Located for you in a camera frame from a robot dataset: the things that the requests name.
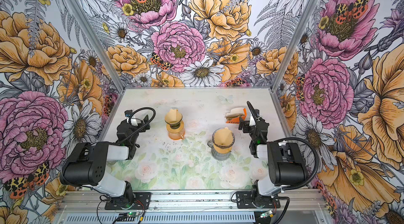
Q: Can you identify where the clear grey glass dripper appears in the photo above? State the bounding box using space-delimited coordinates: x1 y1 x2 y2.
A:
212 128 236 150

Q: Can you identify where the black corrugated cable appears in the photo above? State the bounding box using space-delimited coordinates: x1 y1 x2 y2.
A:
246 100 320 224
119 107 157 146

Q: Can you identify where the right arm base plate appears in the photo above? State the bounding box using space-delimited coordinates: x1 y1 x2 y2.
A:
231 191 280 209

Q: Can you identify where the left black corrugated cable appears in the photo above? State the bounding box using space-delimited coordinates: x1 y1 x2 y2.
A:
119 107 157 146

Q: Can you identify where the green circuit board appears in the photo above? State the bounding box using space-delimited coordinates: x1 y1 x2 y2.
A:
260 210 274 218

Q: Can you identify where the wooden ring holder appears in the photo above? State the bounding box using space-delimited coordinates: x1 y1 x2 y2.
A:
166 121 185 133
213 145 232 155

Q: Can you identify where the aluminium rail frame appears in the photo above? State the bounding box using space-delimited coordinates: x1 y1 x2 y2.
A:
54 189 333 224

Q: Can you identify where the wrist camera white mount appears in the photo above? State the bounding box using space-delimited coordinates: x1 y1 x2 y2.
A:
249 109 262 127
124 110 148 127

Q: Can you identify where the orange glass carafe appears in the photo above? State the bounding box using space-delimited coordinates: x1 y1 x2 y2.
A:
168 129 185 140

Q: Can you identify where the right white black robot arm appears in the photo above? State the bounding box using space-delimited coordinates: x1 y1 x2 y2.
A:
238 118 312 197

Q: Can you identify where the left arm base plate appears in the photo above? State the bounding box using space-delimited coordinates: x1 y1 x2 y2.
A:
104 192 152 210

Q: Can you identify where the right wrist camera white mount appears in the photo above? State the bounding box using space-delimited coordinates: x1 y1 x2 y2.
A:
249 109 262 127

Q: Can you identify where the orange coffee filter pack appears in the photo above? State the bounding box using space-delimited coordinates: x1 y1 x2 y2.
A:
225 107 247 124

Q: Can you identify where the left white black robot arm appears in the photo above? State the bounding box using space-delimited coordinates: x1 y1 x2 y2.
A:
60 115 150 209

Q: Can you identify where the green glass dripper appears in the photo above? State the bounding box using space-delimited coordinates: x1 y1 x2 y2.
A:
166 120 184 129

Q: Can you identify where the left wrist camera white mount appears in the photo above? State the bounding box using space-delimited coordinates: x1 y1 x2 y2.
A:
124 110 148 127

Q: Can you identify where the wooden ring holder front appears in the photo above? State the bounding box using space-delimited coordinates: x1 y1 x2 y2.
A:
213 145 232 155

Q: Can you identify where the clear grey glass carafe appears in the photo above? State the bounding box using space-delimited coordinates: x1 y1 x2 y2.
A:
207 141 231 161

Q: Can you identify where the right black corrugated cable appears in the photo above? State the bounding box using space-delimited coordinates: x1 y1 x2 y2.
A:
246 100 320 224

